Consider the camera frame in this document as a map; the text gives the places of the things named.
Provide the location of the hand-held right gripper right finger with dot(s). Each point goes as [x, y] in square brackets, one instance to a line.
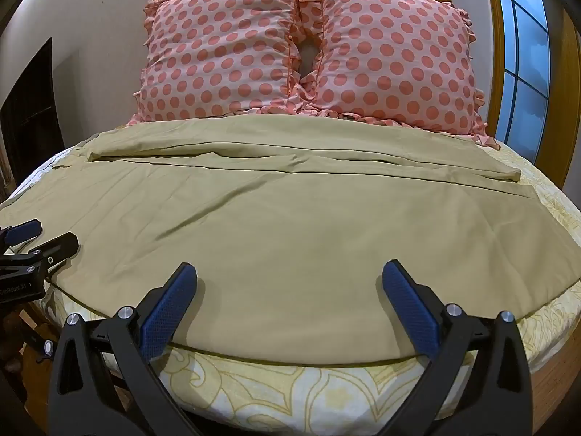
[411, 306]

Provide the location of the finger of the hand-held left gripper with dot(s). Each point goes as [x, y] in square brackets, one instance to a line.
[25, 231]
[58, 247]

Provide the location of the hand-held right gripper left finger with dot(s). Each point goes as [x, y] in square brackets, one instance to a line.
[167, 311]

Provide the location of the tan pants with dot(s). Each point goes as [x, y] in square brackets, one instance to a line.
[290, 152]

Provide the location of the dark wooden cabinet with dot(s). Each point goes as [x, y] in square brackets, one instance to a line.
[31, 113]

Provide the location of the bed with yellow floral sheet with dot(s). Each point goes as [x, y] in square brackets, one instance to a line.
[317, 390]

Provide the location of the tan blanket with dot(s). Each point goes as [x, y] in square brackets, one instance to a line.
[290, 254]

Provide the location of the pink polka dot pillow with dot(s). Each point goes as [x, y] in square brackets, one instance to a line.
[390, 50]
[218, 50]

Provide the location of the window with blue glass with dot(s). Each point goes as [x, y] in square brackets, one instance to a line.
[522, 63]

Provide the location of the wooden window frame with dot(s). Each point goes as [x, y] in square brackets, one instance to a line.
[567, 100]

